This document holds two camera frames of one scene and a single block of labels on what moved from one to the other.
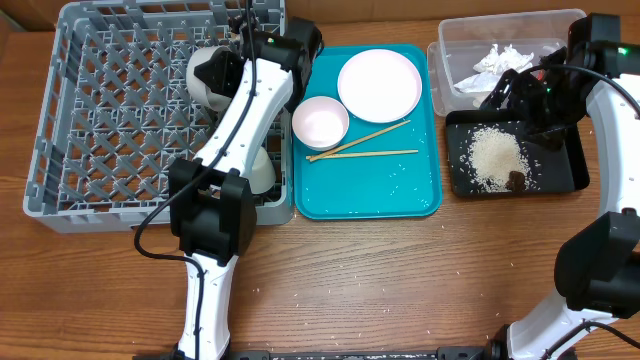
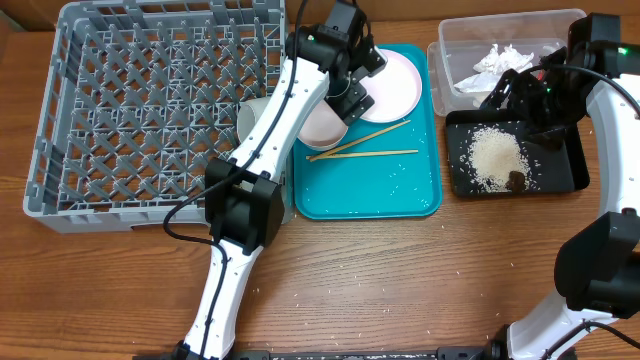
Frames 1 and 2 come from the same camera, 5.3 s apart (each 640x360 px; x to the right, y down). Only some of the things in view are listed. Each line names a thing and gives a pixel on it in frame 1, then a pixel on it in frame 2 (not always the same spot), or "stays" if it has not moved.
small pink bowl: [320, 123] stays
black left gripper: [227, 64] to [351, 102]
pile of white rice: [493, 154] stays
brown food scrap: [516, 182] stays
